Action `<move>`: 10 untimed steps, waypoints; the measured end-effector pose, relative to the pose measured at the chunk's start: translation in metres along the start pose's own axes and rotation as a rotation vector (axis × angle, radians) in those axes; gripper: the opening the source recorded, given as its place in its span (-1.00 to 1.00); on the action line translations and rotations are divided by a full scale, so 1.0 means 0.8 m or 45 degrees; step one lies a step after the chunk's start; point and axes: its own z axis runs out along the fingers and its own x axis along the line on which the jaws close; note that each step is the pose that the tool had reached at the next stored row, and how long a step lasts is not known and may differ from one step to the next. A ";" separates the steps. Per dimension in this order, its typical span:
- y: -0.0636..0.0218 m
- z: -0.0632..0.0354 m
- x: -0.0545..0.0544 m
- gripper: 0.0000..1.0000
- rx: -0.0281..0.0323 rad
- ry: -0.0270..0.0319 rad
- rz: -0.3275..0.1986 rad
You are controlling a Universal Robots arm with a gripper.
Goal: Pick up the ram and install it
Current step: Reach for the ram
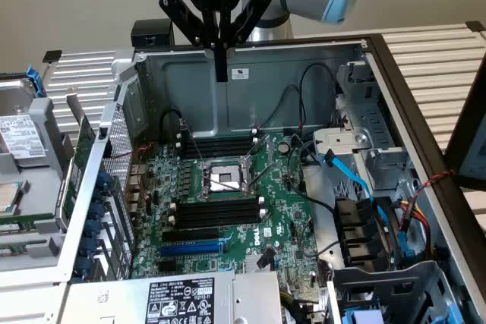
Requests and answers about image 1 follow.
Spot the green RAM stick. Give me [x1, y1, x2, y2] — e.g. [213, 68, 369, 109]
[0, 212, 56, 235]

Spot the black box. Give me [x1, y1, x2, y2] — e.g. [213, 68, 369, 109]
[130, 18, 176, 48]

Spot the white sticker label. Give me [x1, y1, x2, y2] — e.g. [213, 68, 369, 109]
[227, 66, 252, 81]

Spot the open grey PC case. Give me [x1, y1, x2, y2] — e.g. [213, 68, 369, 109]
[56, 33, 486, 324]

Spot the thin metal locking lever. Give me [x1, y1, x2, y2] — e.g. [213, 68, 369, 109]
[179, 118, 208, 162]
[248, 165, 276, 190]

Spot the blue plastic disk tab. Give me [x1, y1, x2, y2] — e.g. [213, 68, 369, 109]
[26, 64, 47, 98]

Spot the green expansion card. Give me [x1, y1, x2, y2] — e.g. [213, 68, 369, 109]
[60, 87, 97, 223]

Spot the grey metal disk bay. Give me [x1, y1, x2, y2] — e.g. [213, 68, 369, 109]
[313, 61, 418, 203]

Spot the silver CPU socket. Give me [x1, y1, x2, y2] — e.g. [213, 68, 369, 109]
[195, 156, 254, 203]

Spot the grey parts rack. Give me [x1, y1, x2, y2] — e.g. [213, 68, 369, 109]
[0, 69, 79, 283]

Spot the metal port block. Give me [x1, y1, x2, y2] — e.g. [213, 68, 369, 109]
[128, 163, 148, 215]

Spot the blue slot retention clip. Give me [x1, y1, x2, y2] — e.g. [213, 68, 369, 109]
[80, 237, 98, 257]
[96, 171, 112, 192]
[74, 256, 93, 278]
[84, 219, 102, 238]
[90, 201, 106, 221]

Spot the green Dell motherboard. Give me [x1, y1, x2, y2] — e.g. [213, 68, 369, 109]
[131, 132, 328, 291]

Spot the silver hard disk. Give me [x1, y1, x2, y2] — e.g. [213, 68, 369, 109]
[0, 77, 49, 168]

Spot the long black expansion slot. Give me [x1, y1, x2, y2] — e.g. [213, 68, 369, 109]
[162, 226, 221, 244]

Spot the long blue expansion slot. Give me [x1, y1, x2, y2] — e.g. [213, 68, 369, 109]
[159, 241, 224, 260]

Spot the black plastic fan shroud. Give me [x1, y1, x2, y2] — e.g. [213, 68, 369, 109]
[333, 195, 398, 269]

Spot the black framed monitor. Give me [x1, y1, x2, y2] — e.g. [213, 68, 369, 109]
[443, 68, 486, 234]

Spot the silver CPU chip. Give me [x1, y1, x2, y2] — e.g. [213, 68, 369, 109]
[0, 182, 21, 215]

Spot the silver chipset heatsink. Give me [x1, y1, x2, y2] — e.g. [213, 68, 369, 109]
[244, 253, 275, 275]

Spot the grey power supply unit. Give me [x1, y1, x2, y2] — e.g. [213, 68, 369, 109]
[67, 270, 282, 324]

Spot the grey plastic drive cage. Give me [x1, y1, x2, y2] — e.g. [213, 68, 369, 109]
[327, 259, 470, 324]

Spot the thin black wire loop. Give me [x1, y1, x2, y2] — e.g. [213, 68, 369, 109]
[297, 62, 340, 130]

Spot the thin black red wire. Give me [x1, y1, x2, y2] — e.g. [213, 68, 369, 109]
[255, 84, 305, 130]

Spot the thick black cable loop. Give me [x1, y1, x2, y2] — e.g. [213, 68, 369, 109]
[159, 108, 185, 143]

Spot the metal socket cover frame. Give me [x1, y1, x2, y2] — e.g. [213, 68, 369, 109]
[245, 133, 276, 168]

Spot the red black twisted wire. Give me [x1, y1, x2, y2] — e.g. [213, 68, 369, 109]
[412, 168, 456, 204]
[102, 142, 155, 160]

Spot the blue SATA wire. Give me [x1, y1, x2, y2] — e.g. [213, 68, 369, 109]
[320, 148, 399, 253]

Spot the black wire over motherboard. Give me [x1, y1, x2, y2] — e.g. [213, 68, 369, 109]
[286, 134, 337, 213]

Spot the coloured power wire bundle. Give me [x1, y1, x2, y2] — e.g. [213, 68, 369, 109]
[396, 197, 434, 261]

